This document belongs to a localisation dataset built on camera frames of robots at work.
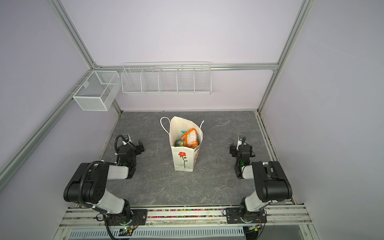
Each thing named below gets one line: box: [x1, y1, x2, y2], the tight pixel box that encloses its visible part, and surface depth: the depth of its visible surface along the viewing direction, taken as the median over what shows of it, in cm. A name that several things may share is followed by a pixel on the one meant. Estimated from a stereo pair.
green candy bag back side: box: [174, 140, 184, 147], surface depth 84 cm
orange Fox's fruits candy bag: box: [181, 128, 199, 149], surface depth 84 cm
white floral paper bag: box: [160, 116, 205, 172], surface depth 80 cm
